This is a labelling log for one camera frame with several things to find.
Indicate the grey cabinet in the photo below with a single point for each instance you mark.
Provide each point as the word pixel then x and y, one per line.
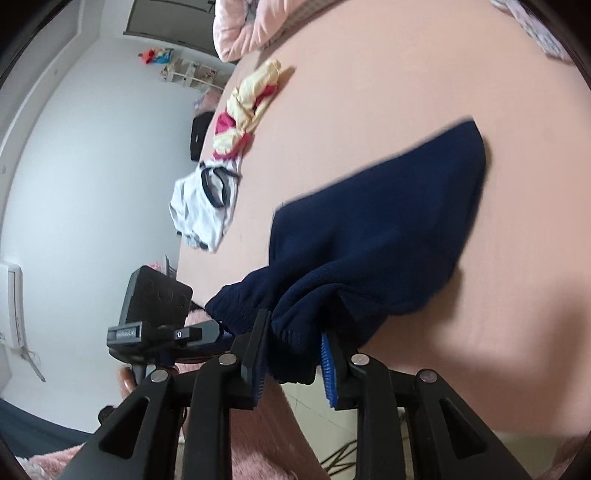
pixel 171 16

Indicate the navy blue pants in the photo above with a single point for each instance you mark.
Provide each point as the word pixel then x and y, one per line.
pixel 378 221

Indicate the yellow and red garment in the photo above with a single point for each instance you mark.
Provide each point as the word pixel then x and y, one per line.
pixel 249 110

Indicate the pink fuzzy clothing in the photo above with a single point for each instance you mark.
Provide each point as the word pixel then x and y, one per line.
pixel 51 461

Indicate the person's left hand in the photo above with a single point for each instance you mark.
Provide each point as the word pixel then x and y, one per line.
pixel 127 382

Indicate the dark blue cloth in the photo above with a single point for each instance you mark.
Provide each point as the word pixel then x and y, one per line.
pixel 32 422

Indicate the white air conditioner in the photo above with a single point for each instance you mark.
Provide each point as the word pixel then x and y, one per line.
pixel 10 304

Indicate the white shelf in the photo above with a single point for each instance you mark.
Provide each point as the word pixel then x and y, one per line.
pixel 191 74

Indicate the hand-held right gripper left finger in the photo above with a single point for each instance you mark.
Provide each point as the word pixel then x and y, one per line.
pixel 251 355

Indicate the bed with pink sheet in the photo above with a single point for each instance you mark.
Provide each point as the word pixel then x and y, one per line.
pixel 369 92

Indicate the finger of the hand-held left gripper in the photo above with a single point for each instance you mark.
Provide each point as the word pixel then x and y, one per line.
pixel 203 333

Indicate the white garment with dark trim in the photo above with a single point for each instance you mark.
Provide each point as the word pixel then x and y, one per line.
pixel 198 207

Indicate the red and blue toy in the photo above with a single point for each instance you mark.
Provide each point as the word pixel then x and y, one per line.
pixel 154 56

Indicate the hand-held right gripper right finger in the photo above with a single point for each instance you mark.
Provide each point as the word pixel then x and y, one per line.
pixel 328 369

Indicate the black bag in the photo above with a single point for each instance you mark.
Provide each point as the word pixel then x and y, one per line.
pixel 201 136

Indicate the pink floral garment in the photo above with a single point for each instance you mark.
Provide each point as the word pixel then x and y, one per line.
pixel 535 27

